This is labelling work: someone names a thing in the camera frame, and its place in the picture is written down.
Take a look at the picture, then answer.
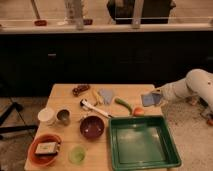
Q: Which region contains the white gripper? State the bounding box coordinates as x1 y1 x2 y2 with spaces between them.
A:
151 83 177 107

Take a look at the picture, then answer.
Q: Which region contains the blue grey sponge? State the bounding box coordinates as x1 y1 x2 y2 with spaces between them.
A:
141 93 162 107

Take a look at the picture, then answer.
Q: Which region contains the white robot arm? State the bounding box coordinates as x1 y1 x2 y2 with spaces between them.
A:
153 69 213 111

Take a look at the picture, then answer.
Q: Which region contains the orange tomato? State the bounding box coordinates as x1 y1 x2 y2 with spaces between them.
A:
133 107 145 116

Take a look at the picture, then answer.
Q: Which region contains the green chili pepper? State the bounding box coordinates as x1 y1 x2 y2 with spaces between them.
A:
114 98 132 115

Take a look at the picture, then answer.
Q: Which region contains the green plastic tray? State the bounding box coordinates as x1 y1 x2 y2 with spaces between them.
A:
108 115 182 171

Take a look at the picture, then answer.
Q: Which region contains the grey cloth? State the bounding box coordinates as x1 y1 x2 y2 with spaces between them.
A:
99 89 115 105

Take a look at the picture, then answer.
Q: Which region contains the yellow corn piece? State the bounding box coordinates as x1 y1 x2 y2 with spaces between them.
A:
92 90 103 105

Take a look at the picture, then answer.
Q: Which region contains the dark red bowl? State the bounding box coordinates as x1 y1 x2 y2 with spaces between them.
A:
80 116 105 140

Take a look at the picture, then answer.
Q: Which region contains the brown red toy food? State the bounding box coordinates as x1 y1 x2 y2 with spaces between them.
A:
72 84 90 96

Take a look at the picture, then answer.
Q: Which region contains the dark monitor on counter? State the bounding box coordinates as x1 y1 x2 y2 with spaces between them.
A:
106 0 177 25

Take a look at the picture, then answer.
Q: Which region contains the grey metal mug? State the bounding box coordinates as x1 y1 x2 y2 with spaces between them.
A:
56 109 70 126

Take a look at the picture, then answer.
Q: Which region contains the green translucent cup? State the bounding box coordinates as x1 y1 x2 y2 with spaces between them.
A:
68 146 86 164

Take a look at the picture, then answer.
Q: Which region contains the white cup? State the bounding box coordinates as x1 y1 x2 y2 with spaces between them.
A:
38 107 55 125

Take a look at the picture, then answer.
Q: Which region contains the small box in bowl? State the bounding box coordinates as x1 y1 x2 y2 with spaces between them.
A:
35 142 59 155

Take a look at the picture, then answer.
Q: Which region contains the orange plastic bowl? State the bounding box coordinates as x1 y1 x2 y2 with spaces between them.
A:
27 134 62 167

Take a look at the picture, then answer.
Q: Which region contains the red dish on counter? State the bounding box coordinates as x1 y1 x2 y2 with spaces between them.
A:
34 20 47 26

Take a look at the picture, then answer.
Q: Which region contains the black chair base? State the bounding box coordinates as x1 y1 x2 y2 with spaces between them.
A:
0 98 38 140

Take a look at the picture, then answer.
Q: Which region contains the white handled kitchen tool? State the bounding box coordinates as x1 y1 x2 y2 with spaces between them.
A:
80 99 112 118

